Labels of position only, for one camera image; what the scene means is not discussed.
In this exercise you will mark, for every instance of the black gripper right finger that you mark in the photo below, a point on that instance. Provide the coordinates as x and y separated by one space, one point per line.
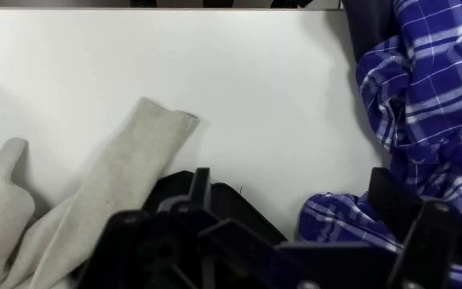
429 242

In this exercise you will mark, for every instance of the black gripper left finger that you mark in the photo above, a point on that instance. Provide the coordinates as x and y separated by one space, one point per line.
135 247

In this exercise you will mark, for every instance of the blue plaid shirt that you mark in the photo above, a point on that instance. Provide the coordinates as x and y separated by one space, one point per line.
433 81

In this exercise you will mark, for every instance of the dark grey cloth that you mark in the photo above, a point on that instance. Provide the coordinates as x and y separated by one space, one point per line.
369 25

